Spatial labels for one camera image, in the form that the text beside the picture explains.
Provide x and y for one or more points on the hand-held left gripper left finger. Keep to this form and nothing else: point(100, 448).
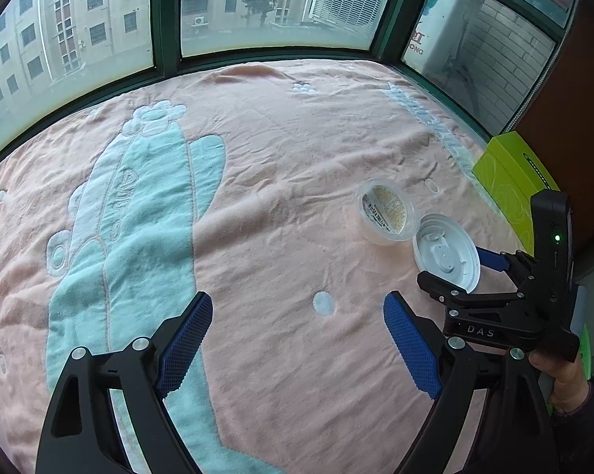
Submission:
point(185, 340)

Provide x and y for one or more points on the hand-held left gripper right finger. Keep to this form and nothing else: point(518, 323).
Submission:
point(410, 340)

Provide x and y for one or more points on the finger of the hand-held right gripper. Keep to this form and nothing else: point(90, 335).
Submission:
point(435, 286)
point(489, 256)

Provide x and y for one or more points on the white plastic lid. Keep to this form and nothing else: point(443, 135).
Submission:
point(445, 252)

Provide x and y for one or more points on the green plastic basket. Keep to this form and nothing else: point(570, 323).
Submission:
point(586, 350)

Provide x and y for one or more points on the clear plastic cup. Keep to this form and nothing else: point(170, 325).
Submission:
point(385, 207)

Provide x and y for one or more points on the person's right forearm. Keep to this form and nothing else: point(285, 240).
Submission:
point(583, 439)

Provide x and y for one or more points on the person's right hand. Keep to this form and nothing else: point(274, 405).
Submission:
point(566, 380)

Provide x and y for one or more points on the green cardboard box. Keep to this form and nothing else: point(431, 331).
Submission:
point(504, 177)

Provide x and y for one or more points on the pink printed blanket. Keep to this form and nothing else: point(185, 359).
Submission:
point(277, 158)

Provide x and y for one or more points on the white window poster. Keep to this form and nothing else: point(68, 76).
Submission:
point(418, 52)

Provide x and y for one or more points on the beige apartment building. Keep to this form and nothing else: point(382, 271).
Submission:
point(79, 10)

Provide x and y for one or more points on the dark green window frame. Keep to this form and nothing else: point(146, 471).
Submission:
point(166, 19)

